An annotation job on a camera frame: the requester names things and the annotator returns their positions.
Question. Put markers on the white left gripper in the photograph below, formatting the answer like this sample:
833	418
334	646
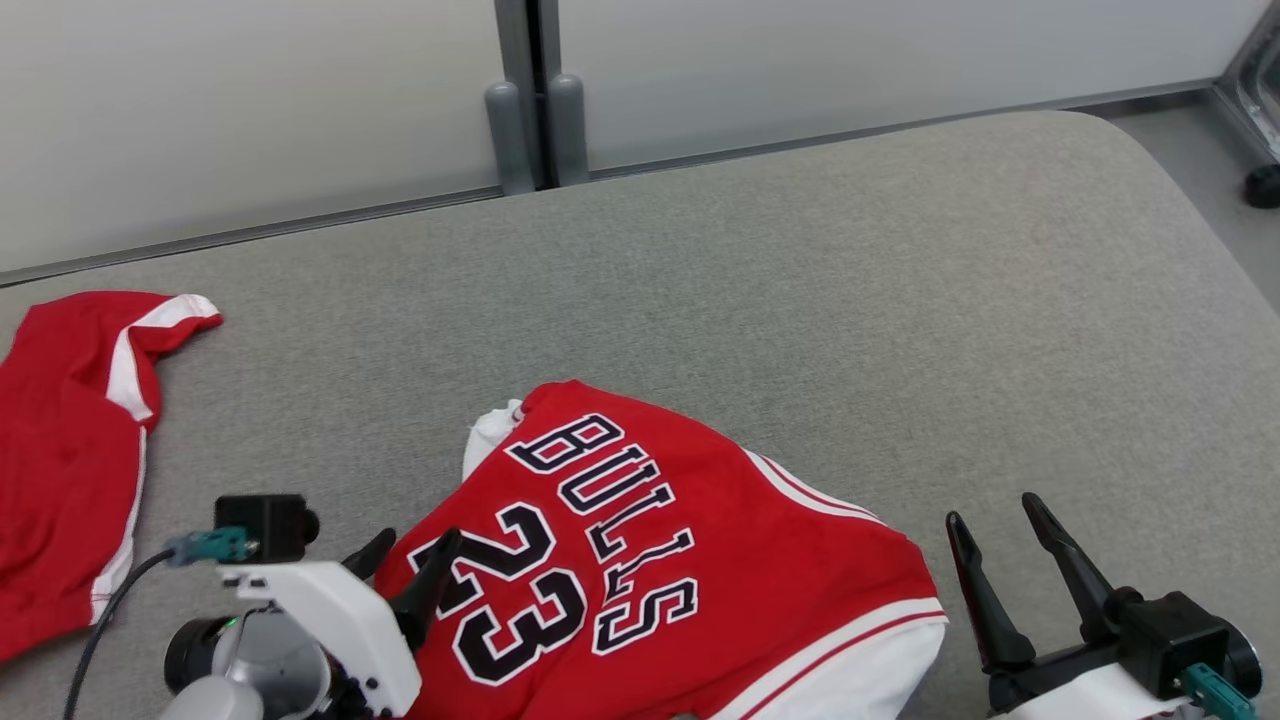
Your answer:
350	630

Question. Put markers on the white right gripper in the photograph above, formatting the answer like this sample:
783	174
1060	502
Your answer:
1090	695

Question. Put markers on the red Bulls 23 jersey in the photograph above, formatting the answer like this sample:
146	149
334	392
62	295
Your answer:
650	560

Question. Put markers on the red shorts with white stripes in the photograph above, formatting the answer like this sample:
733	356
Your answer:
60	450

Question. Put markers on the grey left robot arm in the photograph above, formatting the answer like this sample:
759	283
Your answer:
250	665

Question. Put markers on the black caster wheel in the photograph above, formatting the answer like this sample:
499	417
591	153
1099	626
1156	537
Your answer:
1264	187

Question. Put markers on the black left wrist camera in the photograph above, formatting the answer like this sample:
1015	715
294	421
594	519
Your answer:
265	525

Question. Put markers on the grey metal partition post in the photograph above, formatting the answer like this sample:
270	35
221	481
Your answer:
528	60

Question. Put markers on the silver metal frame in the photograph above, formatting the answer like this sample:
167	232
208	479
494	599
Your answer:
1250	90

